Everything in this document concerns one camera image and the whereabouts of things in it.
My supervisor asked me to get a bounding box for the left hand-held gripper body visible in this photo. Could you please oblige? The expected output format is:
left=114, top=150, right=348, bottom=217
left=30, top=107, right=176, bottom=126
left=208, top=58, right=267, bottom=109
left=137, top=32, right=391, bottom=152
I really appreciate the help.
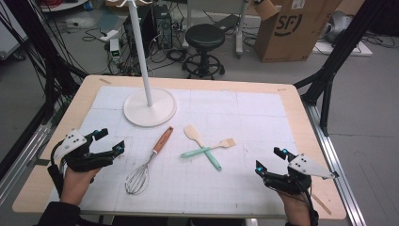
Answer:
left=53, top=128, right=114, bottom=173

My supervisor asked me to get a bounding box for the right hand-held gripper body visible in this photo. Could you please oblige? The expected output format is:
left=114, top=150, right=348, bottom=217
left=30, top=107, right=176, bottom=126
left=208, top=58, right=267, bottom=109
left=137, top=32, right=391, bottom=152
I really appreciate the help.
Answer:
left=263, top=153, right=340, bottom=196

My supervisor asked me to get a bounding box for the wire whisk with wooden handle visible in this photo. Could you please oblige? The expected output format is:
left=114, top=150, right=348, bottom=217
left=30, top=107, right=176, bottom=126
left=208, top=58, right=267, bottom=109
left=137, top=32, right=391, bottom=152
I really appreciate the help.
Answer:
left=124, top=125, right=175, bottom=196

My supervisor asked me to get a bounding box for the white hook stand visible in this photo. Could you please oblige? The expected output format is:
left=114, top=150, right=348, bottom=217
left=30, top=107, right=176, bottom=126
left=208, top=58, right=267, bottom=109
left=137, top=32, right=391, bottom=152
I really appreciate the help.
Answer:
left=106, top=0, right=178, bottom=128

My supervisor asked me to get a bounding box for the green-handled wooden spoon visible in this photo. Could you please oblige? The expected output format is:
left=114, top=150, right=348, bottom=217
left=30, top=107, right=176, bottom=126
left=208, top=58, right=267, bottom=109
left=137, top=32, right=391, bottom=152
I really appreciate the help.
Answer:
left=180, top=137, right=237, bottom=159

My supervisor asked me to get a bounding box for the beige spatula with green handle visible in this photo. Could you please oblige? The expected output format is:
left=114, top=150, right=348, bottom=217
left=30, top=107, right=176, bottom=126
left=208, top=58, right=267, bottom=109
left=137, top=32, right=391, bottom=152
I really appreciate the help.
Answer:
left=184, top=123, right=223, bottom=172

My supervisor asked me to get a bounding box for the person's right hand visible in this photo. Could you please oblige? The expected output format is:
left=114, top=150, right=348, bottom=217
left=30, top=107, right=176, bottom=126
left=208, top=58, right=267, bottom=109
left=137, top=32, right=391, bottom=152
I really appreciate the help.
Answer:
left=277, top=191, right=311, bottom=226

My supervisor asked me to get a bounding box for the person's left hand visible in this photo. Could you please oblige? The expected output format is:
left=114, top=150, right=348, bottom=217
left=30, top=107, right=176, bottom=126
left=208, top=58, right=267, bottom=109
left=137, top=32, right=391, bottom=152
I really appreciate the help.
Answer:
left=59, top=167, right=102, bottom=205

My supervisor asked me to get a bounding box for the thin wooden stick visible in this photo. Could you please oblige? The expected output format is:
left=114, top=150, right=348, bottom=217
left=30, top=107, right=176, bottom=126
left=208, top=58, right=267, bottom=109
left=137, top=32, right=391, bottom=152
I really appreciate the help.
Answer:
left=311, top=192, right=333, bottom=217

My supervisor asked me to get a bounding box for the white grid mat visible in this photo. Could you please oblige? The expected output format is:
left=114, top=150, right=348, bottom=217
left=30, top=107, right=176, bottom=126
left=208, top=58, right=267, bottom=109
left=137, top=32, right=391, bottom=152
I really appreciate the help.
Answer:
left=45, top=85, right=318, bottom=218

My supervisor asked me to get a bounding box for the small device with green display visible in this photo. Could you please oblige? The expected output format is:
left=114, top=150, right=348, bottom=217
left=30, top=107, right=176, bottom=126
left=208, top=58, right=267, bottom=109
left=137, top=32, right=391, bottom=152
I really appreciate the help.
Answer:
left=109, top=38, right=122, bottom=63

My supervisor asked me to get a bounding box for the white power strip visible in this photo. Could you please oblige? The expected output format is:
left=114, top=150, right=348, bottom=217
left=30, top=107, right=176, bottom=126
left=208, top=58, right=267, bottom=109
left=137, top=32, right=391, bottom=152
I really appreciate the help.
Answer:
left=99, top=29, right=120, bottom=42

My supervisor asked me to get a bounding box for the brown cardboard box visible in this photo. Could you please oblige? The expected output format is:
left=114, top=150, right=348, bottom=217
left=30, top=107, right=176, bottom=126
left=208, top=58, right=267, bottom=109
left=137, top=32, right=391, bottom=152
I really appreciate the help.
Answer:
left=253, top=0, right=343, bottom=63

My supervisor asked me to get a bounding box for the black computer tower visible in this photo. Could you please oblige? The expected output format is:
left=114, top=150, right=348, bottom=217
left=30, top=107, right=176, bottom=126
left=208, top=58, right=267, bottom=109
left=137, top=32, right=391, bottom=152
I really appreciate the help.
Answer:
left=152, top=4, right=174, bottom=50

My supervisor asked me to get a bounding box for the white flat board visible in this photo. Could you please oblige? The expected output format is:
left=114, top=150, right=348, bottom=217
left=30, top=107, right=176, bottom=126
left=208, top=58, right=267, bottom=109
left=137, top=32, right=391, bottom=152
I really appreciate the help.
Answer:
left=311, top=40, right=374, bottom=57

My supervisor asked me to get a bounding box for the white metal stand leg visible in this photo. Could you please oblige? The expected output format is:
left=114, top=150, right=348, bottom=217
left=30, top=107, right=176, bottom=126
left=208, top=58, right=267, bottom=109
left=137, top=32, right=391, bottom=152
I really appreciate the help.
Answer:
left=234, top=0, right=249, bottom=59

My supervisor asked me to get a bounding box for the black round stool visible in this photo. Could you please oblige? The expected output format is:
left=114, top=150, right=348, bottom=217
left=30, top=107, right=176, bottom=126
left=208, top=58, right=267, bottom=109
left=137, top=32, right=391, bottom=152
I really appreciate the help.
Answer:
left=182, top=23, right=226, bottom=80

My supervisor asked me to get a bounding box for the aluminium rail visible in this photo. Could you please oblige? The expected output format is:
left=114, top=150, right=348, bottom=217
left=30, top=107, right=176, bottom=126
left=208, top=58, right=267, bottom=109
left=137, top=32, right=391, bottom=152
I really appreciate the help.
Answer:
left=303, top=103, right=367, bottom=226
left=0, top=123, right=53, bottom=205

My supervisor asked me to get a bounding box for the black frame strut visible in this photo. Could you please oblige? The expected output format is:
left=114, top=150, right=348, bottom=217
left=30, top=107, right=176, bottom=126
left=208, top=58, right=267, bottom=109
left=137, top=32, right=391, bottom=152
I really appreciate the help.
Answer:
left=294, top=0, right=389, bottom=137
left=3, top=0, right=89, bottom=124

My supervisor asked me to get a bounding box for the tangle of black floor cables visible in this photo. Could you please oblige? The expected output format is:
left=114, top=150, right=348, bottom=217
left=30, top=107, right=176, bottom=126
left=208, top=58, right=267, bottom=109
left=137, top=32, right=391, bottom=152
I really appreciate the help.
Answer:
left=82, top=27, right=190, bottom=78

